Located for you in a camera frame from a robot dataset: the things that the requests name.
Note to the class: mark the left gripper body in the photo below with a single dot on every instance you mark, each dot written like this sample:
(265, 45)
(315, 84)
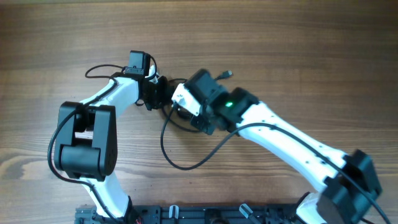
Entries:
(154, 95)

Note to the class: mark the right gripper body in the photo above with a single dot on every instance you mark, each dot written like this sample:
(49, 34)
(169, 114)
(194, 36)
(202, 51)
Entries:
(203, 122)

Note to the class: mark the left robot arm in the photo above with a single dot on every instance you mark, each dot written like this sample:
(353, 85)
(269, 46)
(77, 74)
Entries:
(84, 147)

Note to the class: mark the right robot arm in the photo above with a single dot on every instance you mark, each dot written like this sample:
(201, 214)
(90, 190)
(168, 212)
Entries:
(346, 186)

